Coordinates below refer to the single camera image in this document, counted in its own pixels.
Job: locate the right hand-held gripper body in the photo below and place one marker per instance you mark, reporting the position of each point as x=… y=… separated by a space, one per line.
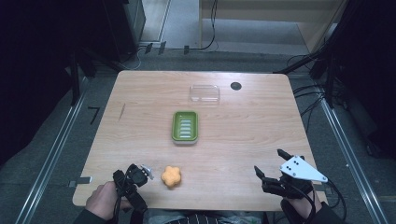
x=299 y=171

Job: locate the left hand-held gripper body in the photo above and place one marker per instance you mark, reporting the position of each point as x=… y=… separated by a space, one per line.
x=134 y=178

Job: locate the orange flower-shaped soap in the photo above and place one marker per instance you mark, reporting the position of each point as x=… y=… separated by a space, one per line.
x=171 y=176

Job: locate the green soap dish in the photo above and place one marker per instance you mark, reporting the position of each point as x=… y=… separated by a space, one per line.
x=185 y=127

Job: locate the clear plastic lid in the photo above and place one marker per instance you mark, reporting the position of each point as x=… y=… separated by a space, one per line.
x=204 y=93

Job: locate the person's right hand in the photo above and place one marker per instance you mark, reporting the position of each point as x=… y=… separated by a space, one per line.
x=303 y=207

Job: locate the person's left hand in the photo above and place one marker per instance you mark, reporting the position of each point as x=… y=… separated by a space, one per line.
x=101 y=200

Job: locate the person's striped clothing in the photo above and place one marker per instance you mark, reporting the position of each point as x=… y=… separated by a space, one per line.
x=202 y=218

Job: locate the black hex key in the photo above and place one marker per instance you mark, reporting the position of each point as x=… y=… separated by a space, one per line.
x=94 y=113

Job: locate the dark round table hole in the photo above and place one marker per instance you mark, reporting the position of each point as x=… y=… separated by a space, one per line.
x=236 y=86

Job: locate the light wooden furniture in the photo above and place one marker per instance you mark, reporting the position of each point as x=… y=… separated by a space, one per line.
x=267 y=18

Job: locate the black cabinet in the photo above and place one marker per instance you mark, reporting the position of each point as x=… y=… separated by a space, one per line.
x=124 y=28

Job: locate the metal floor rail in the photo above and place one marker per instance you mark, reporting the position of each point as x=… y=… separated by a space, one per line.
x=348 y=155
x=49 y=158

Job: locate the silver metal bracket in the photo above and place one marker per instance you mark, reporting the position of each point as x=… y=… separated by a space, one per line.
x=81 y=180

